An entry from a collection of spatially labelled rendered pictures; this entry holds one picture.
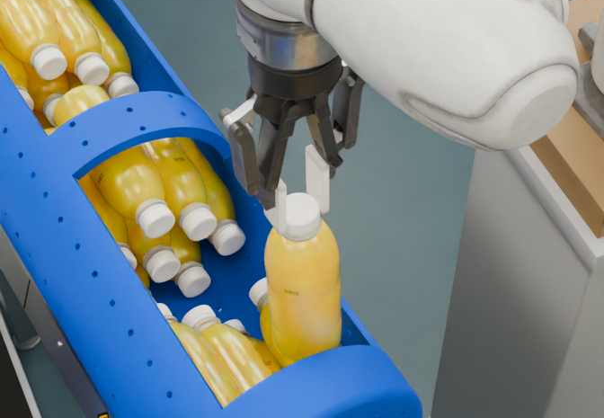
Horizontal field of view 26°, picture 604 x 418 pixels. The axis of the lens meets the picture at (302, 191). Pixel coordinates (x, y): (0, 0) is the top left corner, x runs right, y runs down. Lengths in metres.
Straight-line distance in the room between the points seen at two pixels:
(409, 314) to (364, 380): 1.48
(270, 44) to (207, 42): 2.30
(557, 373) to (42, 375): 1.18
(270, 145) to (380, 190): 1.88
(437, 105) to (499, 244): 1.19
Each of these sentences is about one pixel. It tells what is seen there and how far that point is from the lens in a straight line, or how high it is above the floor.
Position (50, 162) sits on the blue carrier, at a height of 1.21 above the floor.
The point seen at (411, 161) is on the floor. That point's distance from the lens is 3.03.
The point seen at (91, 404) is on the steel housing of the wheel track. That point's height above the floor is 0.87.
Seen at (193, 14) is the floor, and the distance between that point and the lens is 3.34.
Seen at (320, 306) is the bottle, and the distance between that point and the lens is 1.26.
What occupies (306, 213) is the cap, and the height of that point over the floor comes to 1.41.
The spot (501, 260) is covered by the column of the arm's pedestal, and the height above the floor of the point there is 0.73.
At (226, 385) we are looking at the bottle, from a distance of 1.40.
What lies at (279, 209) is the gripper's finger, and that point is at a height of 1.43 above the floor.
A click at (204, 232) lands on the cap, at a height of 1.11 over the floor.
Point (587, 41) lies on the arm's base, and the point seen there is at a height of 1.08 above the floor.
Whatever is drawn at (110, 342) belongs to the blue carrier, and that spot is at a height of 1.17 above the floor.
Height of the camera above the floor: 2.37
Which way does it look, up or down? 53 degrees down
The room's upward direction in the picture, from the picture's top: straight up
